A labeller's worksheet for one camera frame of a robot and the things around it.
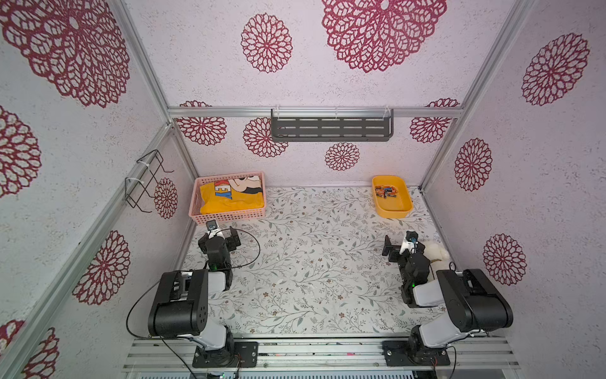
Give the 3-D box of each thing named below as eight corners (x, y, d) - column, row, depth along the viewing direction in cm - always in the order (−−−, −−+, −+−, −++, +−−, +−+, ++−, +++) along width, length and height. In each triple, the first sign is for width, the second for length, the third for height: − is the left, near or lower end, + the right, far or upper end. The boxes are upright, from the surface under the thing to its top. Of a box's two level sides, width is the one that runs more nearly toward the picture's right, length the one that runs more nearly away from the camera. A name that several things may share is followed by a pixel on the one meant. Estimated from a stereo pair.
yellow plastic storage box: (376, 218, 111) (379, 211, 107) (367, 182, 127) (369, 174, 122) (413, 218, 111) (417, 211, 107) (399, 182, 127) (402, 174, 122)
